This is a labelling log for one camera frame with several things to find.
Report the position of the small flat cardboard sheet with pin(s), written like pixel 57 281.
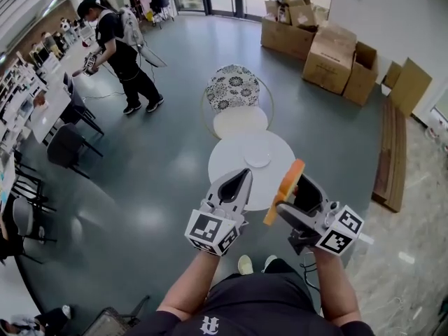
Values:
pixel 392 75

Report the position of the person's right shoe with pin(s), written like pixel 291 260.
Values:
pixel 269 262

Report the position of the pile of cardboard boxes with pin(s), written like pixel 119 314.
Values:
pixel 329 58

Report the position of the plastic wrapped bottle pack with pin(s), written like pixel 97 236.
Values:
pixel 437 135

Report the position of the toast bread slice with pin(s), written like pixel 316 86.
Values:
pixel 288 184

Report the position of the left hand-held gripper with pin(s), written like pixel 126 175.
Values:
pixel 206 227

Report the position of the open laptop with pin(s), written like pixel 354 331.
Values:
pixel 101 325

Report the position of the person's shoe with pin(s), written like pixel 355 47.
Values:
pixel 245 265
pixel 269 262

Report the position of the round white side table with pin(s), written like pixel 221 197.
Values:
pixel 227 159

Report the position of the grey upholstered chair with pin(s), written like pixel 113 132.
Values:
pixel 64 145

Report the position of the yellow bag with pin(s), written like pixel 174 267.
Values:
pixel 150 16

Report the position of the grey back black frame chair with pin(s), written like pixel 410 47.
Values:
pixel 22 215

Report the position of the small white plate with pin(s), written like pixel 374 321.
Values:
pixel 257 157

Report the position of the floral black white cushion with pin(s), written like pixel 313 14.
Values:
pixel 232 87

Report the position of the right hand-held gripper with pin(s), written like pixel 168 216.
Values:
pixel 337 233

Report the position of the person's right forearm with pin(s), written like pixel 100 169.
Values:
pixel 334 285

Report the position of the floral backed white chair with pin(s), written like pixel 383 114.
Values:
pixel 241 122

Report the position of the person's left shoe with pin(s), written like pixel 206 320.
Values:
pixel 245 265

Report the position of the dark upholstered chair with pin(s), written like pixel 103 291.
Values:
pixel 78 107

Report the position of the person's left forearm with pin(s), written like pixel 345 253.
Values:
pixel 189 285

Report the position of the person's black shirt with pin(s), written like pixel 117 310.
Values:
pixel 252 303

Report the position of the large flat cardboard sheet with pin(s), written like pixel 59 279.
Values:
pixel 411 86

